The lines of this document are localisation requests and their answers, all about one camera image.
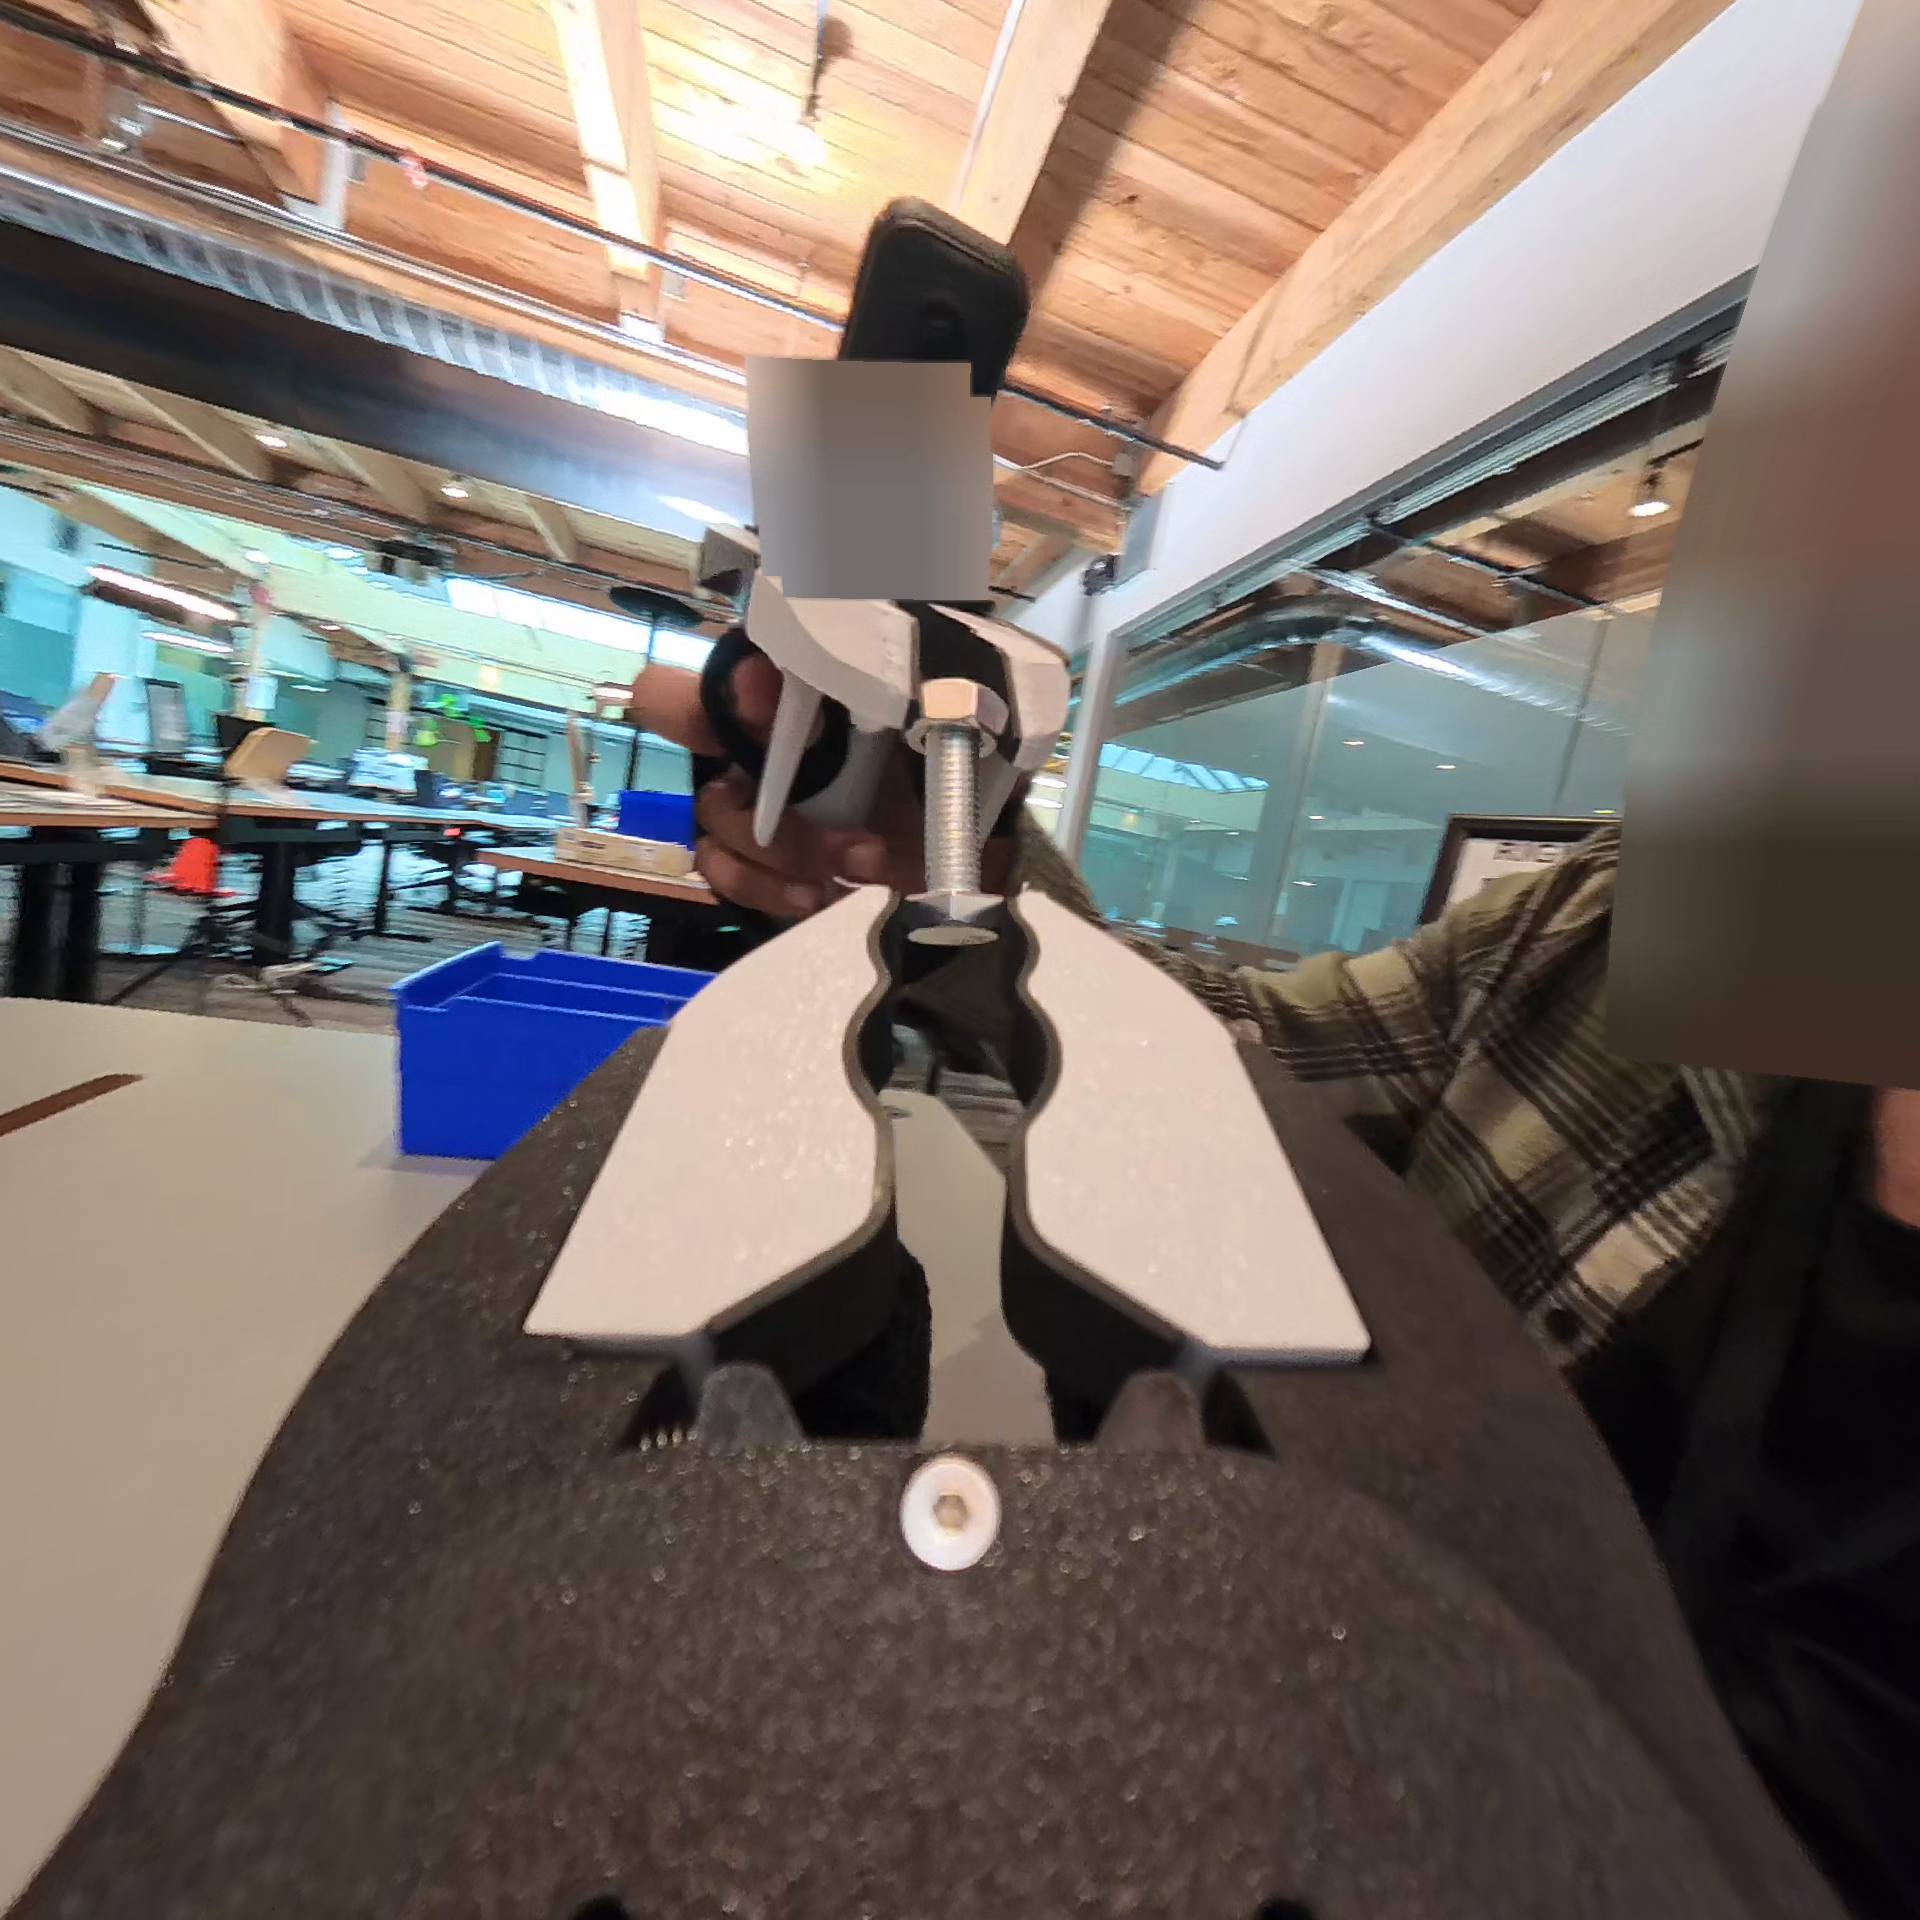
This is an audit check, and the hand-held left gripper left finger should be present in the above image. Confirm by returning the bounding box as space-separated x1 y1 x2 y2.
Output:
525 885 898 1357

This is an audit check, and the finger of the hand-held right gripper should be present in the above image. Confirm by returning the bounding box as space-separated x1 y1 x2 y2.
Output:
994 630 1071 778
746 579 922 740

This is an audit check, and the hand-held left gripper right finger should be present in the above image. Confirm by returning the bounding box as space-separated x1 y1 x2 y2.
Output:
1001 892 1373 1368

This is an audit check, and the steel hex bolt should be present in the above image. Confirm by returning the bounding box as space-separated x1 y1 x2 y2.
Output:
907 678 1002 951

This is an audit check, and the person's right forearm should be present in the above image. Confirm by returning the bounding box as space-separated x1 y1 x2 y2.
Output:
1011 816 1629 1186

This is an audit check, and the person's right hand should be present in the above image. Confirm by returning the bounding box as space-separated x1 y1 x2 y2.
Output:
626 656 928 922

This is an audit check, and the black round lamp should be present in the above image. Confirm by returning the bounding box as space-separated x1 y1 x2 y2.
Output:
613 587 706 722

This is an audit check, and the blue plastic bin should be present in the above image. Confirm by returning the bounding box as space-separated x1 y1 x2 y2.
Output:
393 941 722 1164

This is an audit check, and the wooden desk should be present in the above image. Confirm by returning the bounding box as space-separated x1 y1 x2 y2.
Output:
477 844 722 963
216 787 571 963
0 756 225 999

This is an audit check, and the person's plaid shirt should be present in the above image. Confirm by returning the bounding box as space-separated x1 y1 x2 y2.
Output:
1393 1035 1920 1373

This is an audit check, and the black framed sign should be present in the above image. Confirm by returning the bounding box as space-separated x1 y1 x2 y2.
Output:
1416 814 1623 932

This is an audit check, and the silver air duct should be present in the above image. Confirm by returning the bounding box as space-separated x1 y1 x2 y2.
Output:
0 158 706 376

